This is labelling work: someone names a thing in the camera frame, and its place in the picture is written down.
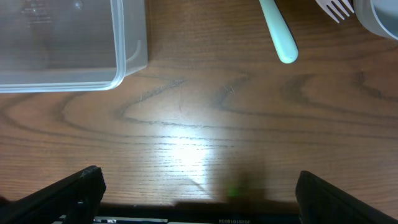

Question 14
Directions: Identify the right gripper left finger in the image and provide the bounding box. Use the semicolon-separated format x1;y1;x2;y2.
1;166;106;223

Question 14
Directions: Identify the grey plastic bowl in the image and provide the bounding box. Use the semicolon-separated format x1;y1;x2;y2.
353;0;397;40

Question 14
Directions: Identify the clear plastic container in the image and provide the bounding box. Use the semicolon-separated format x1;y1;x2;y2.
1;0;148;93

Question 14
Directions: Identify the black mounting rail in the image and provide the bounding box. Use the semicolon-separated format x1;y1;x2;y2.
52;202;302;224

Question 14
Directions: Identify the mint green plastic spoon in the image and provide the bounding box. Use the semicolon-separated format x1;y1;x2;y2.
259;0;299;63

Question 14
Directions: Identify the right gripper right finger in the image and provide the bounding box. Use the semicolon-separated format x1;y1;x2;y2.
295;170;397;224

